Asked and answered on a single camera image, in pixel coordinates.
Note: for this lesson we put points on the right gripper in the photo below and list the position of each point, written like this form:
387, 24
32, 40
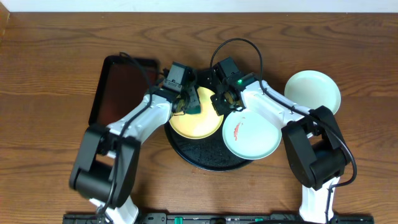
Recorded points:
216, 101

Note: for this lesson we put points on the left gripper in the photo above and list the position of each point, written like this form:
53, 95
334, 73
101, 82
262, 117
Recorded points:
191, 101

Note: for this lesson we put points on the green yellow sponge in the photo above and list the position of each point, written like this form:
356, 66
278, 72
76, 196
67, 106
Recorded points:
193, 110

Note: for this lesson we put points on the yellow plate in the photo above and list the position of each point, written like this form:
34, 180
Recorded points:
201, 125

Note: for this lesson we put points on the mint green plate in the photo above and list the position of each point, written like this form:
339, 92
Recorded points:
250, 136
313, 89

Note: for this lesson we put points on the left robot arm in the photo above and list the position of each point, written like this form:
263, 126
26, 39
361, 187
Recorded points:
106, 164

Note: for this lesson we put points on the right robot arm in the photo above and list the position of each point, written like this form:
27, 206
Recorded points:
314, 145

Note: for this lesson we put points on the dark rectangular tray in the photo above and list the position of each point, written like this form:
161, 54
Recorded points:
120, 89

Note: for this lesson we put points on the round black tray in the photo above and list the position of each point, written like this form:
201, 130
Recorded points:
209, 153

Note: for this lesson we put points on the wooden side panel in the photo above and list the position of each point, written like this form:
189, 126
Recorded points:
4, 19

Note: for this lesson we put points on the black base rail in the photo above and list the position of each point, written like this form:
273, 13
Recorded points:
162, 218

